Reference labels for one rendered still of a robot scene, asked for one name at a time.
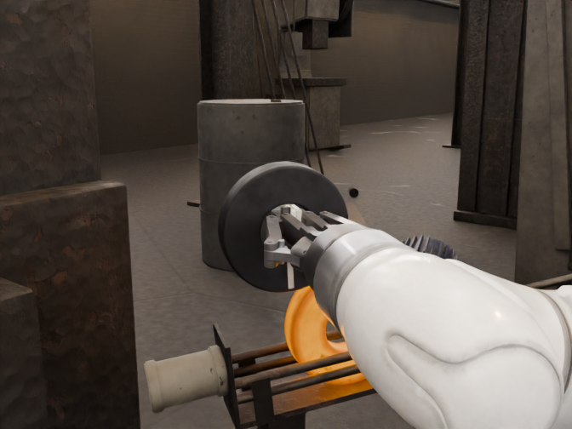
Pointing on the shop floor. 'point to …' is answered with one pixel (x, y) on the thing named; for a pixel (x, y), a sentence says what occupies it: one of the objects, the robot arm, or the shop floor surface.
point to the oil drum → (241, 154)
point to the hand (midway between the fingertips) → (286, 214)
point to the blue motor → (431, 247)
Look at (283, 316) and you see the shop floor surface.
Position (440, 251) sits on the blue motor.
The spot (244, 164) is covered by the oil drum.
